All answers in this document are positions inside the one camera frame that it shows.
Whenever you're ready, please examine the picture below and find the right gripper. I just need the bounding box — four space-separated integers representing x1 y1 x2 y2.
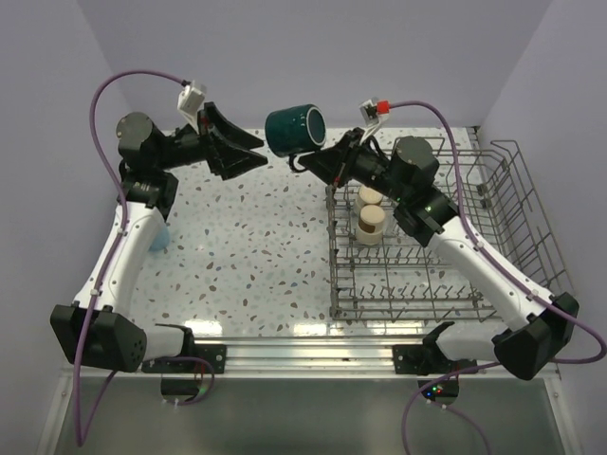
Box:
299 127 410 204

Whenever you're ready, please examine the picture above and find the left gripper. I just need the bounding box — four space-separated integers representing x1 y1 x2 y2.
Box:
155 102 267 180

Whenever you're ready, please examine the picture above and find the dark teal mug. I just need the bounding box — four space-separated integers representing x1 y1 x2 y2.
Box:
265 104 326 173

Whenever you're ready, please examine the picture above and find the light blue mug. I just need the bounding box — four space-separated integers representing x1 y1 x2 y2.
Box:
149 225 171 252

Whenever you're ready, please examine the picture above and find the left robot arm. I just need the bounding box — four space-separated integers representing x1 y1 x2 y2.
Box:
50 102 267 373

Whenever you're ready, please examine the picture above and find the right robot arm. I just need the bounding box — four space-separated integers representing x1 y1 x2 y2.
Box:
299 128 579 380

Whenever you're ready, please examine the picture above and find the beige cup rear left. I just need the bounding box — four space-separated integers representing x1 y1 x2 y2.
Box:
354 186 383 215

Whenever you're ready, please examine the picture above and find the beige cup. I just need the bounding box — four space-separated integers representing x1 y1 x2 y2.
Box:
354 186 383 215
355 205 386 246

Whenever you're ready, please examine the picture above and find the beige cup front left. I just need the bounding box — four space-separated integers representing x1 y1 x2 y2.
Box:
355 205 386 246

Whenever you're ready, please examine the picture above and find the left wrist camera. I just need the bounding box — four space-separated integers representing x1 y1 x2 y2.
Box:
177 81 207 133

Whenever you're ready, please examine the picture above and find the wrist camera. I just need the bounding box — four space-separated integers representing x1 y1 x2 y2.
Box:
177 81 207 133
359 98 390 143

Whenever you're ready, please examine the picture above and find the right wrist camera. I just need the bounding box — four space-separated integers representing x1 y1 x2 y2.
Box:
359 98 390 143

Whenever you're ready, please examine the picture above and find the grey wire dish rack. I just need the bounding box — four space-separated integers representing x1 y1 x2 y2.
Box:
326 134 573 326

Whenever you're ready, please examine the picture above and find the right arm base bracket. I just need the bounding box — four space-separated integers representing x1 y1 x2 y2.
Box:
392 344 428 375

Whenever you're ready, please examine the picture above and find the aluminium mounting rail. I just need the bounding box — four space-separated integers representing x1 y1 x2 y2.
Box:
59 334 563 380

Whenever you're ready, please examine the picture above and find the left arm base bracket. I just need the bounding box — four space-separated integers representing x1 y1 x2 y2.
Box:
188 344 228 374

